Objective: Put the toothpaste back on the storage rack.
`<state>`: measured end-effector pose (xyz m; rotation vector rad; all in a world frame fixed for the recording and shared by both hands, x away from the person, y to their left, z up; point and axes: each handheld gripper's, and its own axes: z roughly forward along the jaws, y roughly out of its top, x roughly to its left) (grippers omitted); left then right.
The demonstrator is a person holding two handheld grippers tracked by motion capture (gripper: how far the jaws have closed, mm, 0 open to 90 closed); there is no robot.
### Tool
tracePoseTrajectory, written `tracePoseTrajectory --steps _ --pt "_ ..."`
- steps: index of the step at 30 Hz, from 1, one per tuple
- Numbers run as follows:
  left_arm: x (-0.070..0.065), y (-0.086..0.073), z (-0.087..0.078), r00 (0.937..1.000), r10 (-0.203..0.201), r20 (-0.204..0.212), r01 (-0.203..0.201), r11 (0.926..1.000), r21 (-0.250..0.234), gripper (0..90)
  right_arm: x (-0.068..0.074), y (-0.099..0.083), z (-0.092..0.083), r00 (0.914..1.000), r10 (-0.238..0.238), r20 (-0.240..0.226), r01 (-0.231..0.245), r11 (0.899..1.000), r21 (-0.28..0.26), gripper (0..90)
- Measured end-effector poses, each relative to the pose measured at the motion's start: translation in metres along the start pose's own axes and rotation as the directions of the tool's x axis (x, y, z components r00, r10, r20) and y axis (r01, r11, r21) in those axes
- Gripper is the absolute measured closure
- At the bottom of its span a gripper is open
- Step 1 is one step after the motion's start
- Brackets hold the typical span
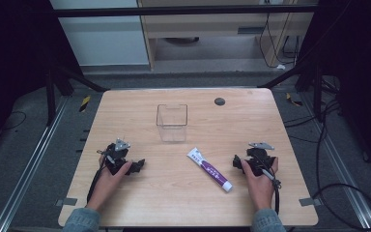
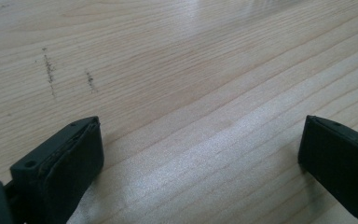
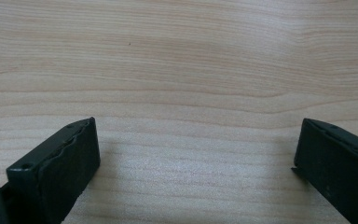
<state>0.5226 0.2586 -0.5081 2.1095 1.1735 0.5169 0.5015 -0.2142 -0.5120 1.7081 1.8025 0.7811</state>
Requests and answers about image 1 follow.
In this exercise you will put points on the white and purple toothpaste tube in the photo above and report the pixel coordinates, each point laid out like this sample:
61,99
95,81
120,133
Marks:
210,169

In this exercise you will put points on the clear plastic container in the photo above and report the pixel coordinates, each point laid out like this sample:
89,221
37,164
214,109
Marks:
172,123

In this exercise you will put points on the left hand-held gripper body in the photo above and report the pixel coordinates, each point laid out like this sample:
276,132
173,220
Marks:
117,154

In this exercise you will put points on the black horizontal bar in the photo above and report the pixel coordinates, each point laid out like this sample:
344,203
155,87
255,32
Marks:
174,11

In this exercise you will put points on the aluminium floor rail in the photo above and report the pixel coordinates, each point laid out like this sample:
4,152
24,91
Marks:
338,167
29,167

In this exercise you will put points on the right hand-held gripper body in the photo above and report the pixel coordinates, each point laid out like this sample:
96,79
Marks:
260,159

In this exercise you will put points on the yellow and black tape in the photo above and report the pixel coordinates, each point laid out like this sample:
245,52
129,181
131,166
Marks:
293,100
84,103

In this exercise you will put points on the person's right hand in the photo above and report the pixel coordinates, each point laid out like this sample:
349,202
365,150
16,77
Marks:
260,190

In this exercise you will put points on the round grey table grommet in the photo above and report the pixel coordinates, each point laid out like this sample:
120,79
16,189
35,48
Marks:
219,101

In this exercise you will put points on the person's left hand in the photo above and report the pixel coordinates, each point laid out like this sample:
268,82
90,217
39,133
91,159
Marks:
108,185

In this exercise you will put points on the black metal stand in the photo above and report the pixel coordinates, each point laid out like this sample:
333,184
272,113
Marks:
51,96
317,87

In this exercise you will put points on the white cabinet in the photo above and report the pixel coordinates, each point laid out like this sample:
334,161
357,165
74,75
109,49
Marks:
104,42

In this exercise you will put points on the light wooden desk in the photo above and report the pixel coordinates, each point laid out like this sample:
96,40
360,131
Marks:
206,27

